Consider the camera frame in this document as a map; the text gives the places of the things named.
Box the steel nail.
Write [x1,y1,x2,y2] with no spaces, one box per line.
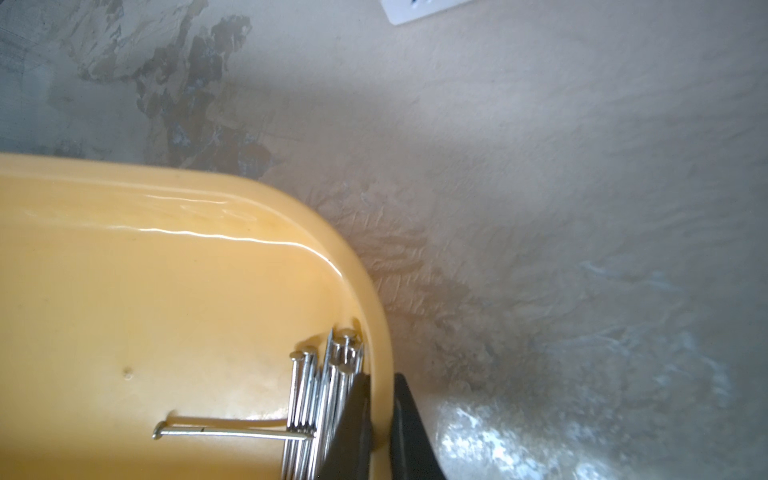
[281,328,365,479]

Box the yellow plastic storage box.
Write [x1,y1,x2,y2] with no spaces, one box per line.
[1,153,393,479]

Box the steel nail crosswise in box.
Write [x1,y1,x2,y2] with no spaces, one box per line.
[151,421,314,442]

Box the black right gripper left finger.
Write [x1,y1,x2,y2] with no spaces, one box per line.
[316,373,372,480]

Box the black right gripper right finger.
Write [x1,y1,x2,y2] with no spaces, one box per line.
[390,373,446,480]

